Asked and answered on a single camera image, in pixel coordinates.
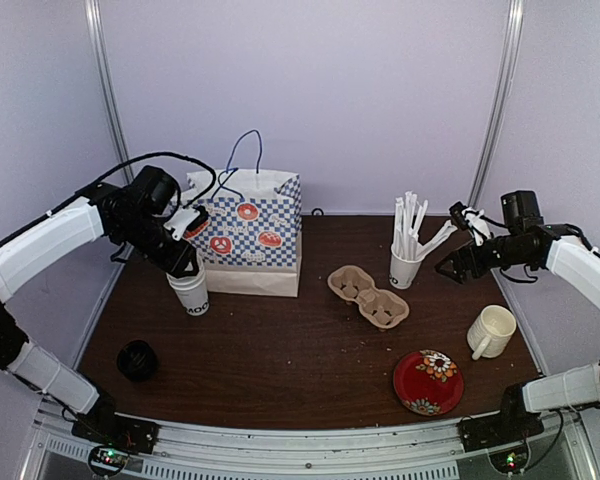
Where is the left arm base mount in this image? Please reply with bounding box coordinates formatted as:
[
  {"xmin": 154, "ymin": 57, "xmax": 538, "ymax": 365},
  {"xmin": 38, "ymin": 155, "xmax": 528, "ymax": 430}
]
[{"xmin": 71, "ymin": 395, "xmax": 159, "ymax": 454}]

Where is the brown pulp cup carrier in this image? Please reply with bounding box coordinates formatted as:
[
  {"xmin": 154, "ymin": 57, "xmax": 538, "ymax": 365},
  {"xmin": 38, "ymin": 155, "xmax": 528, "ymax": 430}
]
[{"xmin": 327, "ymin": 265, "xmax": 410, "ymax": 331}]

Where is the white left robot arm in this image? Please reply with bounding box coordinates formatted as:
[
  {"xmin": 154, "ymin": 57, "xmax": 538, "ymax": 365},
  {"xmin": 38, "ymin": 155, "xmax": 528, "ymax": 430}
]
[{"xmin": 0, "ymin": 166, "xmax": 208, "ymax": 444}]

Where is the white cup holding straws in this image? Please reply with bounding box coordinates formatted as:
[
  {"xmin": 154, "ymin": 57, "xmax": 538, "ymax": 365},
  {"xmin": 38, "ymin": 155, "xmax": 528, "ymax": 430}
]
[{"xmin": 389, "ymin": 244, "xmax": 422, "ymax": 290}]

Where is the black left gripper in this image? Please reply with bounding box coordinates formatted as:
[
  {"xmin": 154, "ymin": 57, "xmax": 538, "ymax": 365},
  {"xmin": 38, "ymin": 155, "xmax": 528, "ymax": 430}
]
[{"xmin": 116, "ymin": 211, "xmax": 199, "ymax": 278}]

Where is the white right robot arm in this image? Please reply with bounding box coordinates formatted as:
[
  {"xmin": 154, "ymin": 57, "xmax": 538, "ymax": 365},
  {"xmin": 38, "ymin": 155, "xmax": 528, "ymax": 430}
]
[{"xmin": 435, "ymin": 224, "xmax": 600, "ymax": 442}]

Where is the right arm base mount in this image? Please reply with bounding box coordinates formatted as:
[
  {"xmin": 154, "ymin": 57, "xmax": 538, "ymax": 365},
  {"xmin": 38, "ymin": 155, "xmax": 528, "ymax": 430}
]
[{"xmin": 458, "ymin": 384, "xmax": 544, "ymax": 452}]

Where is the aluminium front rail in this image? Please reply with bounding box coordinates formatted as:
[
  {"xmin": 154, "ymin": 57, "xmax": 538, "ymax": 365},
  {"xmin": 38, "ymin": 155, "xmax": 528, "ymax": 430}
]
[{"xmin": 19, "ymin": 394, "xmax": 596, "ymax": 480}]

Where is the white paper coffee cup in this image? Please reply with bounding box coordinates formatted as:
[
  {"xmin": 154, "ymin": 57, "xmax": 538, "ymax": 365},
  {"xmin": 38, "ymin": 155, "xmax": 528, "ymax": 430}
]
[{"xmin": 166, "ymin": 270, "xmax": 210, "ymax": 316}]

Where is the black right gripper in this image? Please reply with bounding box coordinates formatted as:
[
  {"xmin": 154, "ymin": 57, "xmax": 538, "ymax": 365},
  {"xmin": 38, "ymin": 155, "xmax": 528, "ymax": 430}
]
[{"xmin": 435, "ymin": 233, "xmax": 532, "ymax": 284}]

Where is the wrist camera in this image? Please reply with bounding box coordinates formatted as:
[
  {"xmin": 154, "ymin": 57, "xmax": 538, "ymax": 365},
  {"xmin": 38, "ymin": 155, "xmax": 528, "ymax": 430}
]
[
  {"xmin": 163, "ymin": 206, "xmax": 209, "ymax": 241},
  {"xmin": 449, "ymin": 201, "xmax": 493, "ymax": 246}
]

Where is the red floral plate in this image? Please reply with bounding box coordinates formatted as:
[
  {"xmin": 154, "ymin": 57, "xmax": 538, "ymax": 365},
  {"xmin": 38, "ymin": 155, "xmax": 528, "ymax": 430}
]
[{"xmin": 392, "ymin": 349, "xmax": 464, "ymax": 417}]

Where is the blue checkered paper bag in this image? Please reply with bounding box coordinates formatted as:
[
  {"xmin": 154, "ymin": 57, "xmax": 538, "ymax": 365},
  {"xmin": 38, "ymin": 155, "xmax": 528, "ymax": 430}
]
[{"xmin": 182, "ymin": 146, "xmax": 302, "ymax": 298}]

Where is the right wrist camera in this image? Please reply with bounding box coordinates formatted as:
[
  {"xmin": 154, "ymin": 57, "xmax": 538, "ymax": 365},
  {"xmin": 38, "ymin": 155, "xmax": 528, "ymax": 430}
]
[{"xmin": 449, "ymin": 201, "xmax": 493, "ymax": 246}]

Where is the black plastic lid stack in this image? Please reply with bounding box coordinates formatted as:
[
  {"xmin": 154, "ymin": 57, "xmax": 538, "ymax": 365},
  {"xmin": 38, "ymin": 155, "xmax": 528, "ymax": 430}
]
[{"xmin": 116, "ymin": 340, "xmax": 159, "ymax": 382}]

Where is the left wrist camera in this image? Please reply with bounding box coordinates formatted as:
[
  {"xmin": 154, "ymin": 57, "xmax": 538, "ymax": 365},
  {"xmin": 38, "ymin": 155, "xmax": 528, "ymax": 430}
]
[{"xmin": 163, "ymin": 206, "xmax": 209, "ymax": 241}]

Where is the cream ceramic mug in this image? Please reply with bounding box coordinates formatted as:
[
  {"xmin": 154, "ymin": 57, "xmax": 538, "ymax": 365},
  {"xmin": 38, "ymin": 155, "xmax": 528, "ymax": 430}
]
[{"xmin": 466, "ymin": 305, "xmax": 517, "ymax": 361}]

